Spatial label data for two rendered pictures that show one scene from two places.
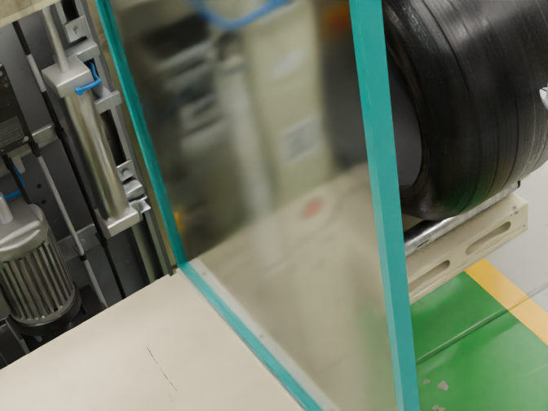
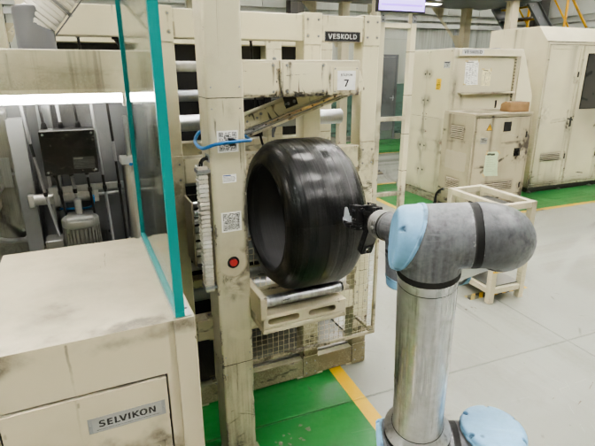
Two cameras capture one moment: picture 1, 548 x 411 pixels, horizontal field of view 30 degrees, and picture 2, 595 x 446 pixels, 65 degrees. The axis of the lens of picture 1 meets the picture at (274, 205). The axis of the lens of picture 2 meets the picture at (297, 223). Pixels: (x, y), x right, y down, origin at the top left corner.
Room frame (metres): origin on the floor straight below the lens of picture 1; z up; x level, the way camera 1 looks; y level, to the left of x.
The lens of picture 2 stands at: (-0.25, -0.34, 1.74)
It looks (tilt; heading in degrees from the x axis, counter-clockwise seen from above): 18 degrees down; 1
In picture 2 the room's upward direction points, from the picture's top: straight up
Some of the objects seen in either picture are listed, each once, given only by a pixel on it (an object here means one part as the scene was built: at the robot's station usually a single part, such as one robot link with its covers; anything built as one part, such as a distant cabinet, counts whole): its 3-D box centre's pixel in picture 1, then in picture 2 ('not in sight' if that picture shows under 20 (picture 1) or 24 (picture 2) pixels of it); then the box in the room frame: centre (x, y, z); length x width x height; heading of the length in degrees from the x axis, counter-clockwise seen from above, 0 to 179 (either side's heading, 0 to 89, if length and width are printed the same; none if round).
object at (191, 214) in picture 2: not in sight; (211, 227); (1.80, 0.10, 1.05); 0.20 x 0.15 x 0.30; 116
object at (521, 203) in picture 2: not in sight; (484, 241); (3.41, -1.81, 0.40); 0.60 x 0.35 x 0.80; 23
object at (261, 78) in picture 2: not in sight; (285, 78); (1.88, -0.25, 1.71); 0.61 x 0.25 x 0.15; 116
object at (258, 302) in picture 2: not in sight; (247, 288); (1.48, -0.10, 0.90); 0.40 x 0.03 x 0.10; 26
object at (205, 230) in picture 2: not in sight; (206, 229); (1.36, 0.02, 1.19); 0.05 x 0.04 x 0.48; 26
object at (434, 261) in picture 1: (446, 243); (301, 309); (1.43, -0.32, 0.84); 0.36 x 0.09 x 0.06; 116
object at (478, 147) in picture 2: not in sight; (482, 161); (5.76, -2.60, 0.62); 0.91 x 0.58 x 1.25; 113
